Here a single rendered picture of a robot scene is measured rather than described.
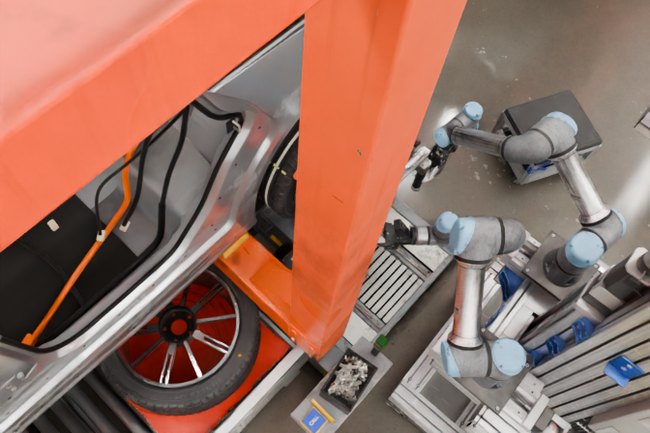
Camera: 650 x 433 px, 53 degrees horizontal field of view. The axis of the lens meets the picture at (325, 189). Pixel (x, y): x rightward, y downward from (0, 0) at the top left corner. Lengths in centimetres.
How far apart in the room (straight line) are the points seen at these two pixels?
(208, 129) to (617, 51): 289
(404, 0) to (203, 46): 29
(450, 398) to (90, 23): 267
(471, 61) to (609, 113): 86
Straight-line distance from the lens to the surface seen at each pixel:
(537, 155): 231
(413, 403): 295
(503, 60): 414
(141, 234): 255
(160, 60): 51
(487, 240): 203
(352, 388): 259
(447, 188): 357
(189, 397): 264
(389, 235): 247
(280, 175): 234
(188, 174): 236
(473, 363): 219
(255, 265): 256
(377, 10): 80
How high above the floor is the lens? 310
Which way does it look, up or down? 64 degrees down
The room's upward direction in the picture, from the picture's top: 8 degrees clockwise
